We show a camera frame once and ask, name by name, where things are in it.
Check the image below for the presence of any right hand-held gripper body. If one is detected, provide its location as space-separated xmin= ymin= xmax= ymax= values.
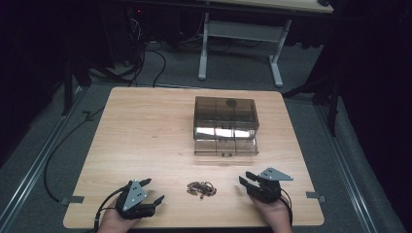
xmin=249 ymin=167 xmax=294 ymax=205

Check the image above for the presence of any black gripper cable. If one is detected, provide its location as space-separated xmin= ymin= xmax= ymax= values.
xmin=279 ymin=188 xmax=294 ymax=228
xmin=92 ymin=185 xmax=128 ymax=233

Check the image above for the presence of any black metal stand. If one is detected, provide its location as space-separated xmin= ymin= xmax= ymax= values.
xmin=60 ymin=52 xmax=92 ymax=117
xmin=281 ymin=72 xmax=342 ymax=138

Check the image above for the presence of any bundle of black cables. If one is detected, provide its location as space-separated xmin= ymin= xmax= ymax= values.
xmin=127 ymin=16 xmax=167 ymax=88

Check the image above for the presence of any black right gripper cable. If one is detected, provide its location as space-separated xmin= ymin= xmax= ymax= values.
xmin=279 ymin=188 xmax=294 ymax=228

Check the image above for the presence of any metal floor rail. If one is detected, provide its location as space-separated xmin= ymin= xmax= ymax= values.
xmin=315 ymin=106 xmax=379 ymax=233
xmin=0 ymin=86 xmax=89 ymax=225

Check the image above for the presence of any dark computer tower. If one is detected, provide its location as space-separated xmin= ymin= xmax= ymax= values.
xmin=98 ymin=4 xmax=149 ymax=70

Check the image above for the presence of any long black floor cable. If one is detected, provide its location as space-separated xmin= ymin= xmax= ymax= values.
xmin=43 ymin=109 xmax=105 ymax=204

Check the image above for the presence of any white desk with metal frame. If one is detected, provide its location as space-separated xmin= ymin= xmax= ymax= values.
xmin=197 ymin=0 xmax=334 ymax=88

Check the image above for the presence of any grey table edge bracket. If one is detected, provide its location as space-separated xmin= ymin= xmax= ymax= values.
xmin=305 ymin=190 xmax=326 ymax=204
xmin=59 ymin=195 xmax=86 ymax=207

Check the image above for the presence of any clear brown plastic drawer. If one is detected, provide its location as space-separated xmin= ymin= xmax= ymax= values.
xmin=193 ymin=136 xmax=259 ymax=157

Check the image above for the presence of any black curtain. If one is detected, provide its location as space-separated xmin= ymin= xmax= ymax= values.
xmin=0 ymin=0 xmax=71 ymax=168
xmin=334 ymin=0 xmax=412 ymax=227

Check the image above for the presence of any brown transparent drawer box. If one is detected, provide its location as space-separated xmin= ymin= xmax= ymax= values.
xmin=192 ymin=95 xmax=260 ymax=142

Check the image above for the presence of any person's left hand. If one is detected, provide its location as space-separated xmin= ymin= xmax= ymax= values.
xmin=96 ymin=203 xmax=143 ymax=233

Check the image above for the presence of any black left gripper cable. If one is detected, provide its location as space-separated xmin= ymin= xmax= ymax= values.
xmin=92 ymin=185 xmax=128 ymax=233

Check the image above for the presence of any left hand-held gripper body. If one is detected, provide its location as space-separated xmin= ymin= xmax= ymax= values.
xmin=115 ymin=179 xmax=156 ymax=221

